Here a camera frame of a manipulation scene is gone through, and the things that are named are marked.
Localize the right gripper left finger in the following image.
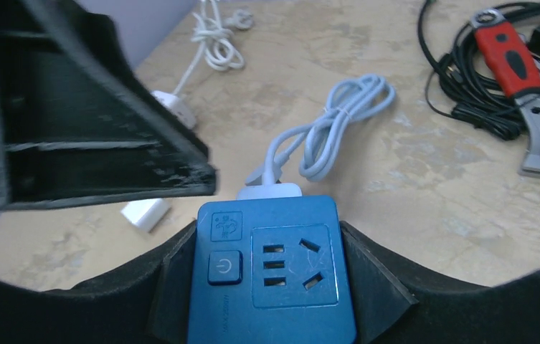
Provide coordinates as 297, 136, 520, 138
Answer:
0, 223, 196, 343

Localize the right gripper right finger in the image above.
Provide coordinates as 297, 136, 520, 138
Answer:
340, 221, 540, 343

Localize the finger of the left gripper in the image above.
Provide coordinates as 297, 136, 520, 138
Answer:
0, 1, 217, 211

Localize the white charger plug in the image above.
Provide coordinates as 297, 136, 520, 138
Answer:
120, 199, 171, 233

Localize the dark blue cube socket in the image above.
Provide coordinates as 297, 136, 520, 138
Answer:
186, 196, 357, 343

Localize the white plug adapter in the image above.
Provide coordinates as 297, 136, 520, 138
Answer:
151, 90, 197, 130

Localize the white power strip cord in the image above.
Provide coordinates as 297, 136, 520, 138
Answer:
172, 0, 255, 96

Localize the light blue cord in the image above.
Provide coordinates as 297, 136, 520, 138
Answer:
245, 72, 398, 187

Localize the blue power strip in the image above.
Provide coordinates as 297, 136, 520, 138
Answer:
236, 183, 303, 200

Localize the red adjustable wrench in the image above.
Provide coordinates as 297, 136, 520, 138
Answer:
470, 8, 540, 178

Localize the coiled black cable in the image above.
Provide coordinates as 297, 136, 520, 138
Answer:
417, 0, 540, 141

